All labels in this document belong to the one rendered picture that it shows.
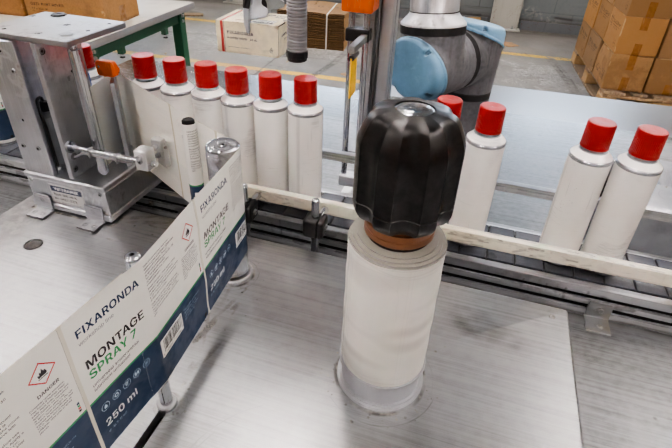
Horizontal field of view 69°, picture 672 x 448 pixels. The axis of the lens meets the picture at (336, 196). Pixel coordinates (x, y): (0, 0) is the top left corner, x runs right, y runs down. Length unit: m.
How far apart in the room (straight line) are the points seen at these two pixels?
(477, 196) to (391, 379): 0.30
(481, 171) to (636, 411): 0.32
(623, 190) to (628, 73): 3.39
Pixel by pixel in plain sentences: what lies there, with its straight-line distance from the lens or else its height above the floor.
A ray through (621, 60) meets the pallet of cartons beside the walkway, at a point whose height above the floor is 0.35.
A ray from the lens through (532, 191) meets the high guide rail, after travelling 0.75.
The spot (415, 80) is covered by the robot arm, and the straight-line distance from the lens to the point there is 0.89.
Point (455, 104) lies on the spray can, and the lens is 0.65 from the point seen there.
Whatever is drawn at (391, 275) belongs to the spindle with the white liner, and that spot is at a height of 1.05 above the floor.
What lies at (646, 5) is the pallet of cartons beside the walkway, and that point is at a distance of 3.97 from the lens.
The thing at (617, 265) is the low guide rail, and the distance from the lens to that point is 0.73.
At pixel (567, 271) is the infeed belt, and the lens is 0.75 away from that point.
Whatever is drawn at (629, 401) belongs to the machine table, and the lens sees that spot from 0.69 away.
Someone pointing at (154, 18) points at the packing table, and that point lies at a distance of 2.45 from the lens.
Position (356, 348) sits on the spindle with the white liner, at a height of 0.95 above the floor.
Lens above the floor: 1.31
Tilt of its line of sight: 33 degrees down
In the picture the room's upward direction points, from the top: 3 degrees clockwise
